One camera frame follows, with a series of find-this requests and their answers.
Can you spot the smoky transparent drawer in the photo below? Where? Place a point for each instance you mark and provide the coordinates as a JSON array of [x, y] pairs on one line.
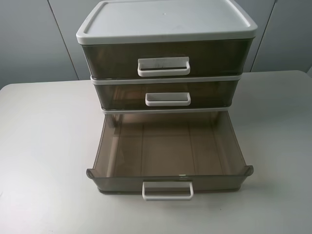
[[206, 58], [168, 156], [153, 96]]

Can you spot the white plastic drawer cabinet frame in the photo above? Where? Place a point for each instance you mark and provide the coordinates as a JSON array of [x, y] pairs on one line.
[[155, 21]]

